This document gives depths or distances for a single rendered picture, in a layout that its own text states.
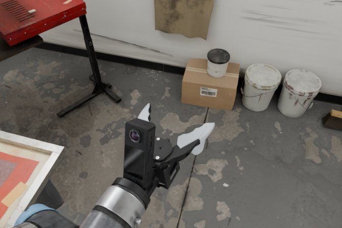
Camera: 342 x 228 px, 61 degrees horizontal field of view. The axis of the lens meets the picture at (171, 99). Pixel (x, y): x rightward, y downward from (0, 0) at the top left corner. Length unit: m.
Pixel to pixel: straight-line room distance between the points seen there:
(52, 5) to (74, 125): 1.12
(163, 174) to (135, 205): 0.08
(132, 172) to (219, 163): 2.04
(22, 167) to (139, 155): 1.08
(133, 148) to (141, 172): 0.04
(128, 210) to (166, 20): 2.38
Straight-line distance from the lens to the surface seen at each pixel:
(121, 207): 0.48
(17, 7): 2.34
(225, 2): 2.63
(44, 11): 2.22
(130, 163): 0.50
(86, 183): 2.49
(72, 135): 2.79
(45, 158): 1.50
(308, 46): 2.84
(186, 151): 0.53
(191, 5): 2.61
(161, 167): 0.54
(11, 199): 1.45
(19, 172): 1.51
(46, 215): 0.63
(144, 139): 0.46
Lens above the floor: 2.13
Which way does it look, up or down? 47 degrees down
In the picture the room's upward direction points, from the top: straight up
